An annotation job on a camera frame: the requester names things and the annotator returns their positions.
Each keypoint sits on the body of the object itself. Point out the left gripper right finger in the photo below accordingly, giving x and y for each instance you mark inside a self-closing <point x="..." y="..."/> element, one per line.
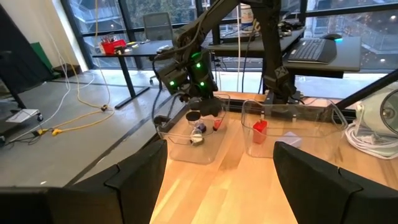
<point x="342" y="199"/>

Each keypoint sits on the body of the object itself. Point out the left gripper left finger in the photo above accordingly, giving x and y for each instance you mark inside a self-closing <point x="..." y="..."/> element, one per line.
<point x="93" y="202"/>

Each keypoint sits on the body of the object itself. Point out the white sand hourglass black caps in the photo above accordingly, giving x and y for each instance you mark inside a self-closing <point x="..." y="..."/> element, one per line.
<point x="193" y="116"/>

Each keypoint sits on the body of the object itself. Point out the red sand hourglass black caps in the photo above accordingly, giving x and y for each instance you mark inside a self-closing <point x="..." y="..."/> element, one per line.
<point x="217" y="124"/>

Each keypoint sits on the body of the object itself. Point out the red cube wall charger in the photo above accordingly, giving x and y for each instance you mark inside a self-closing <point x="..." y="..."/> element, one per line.
<point x="259" y="132"/>

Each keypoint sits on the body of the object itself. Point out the lavender cube wall charger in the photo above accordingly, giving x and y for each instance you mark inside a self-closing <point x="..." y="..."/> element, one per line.
<point x="290" y="138"/>

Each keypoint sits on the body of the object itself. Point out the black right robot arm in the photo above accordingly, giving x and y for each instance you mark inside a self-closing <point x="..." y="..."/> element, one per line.
<point x="273" y="46"/>

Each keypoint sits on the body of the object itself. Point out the black office desk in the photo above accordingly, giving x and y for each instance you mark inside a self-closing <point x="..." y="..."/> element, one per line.
<point x="140" y="49"/>
<point x="248" y="46"/>
<point x="348" y="56"/>

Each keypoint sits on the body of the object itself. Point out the grey office chair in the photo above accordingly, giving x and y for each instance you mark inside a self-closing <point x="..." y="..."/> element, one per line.
<point x="158" y="26"/>

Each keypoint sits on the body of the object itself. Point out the clear plastic bin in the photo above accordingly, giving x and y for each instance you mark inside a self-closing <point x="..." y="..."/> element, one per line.
<point x="186" y="155"/>
<point x="311" y="124"/>

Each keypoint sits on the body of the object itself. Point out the white round lamp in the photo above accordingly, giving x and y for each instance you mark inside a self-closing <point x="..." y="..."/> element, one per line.
<point x="373" y="115"/>

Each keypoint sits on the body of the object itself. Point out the white plastic bottle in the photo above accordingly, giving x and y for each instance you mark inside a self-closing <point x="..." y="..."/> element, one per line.
<point x="247" y="17"/>

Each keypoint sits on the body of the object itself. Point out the white flat dolly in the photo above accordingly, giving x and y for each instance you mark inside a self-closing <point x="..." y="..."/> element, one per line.
<point x="21" y="115"/>

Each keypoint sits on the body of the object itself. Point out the red desk organiser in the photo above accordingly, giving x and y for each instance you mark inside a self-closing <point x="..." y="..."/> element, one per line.
<point x="112" y="48"/>

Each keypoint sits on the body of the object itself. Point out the black computer keyboard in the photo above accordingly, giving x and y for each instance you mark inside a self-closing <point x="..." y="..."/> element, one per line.
<point x="311" y="49"/>

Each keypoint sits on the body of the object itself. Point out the black computer mouse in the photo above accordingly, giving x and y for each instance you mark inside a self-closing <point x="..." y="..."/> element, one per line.
<point x="332" y="36"/>

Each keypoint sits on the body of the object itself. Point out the green board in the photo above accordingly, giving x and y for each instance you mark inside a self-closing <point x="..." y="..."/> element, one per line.
<point x="42" y="59"/>

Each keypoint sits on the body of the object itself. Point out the black standing panel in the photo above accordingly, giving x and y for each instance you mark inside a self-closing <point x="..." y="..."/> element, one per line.
<point x="18" y="56"/>

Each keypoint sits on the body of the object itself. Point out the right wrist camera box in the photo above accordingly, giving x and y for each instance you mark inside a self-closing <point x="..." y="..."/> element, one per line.
<point x="171" y="76"/>

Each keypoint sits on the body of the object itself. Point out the black aluminium table frame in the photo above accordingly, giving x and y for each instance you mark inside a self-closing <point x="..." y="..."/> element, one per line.
<point x="373" y="88"/>

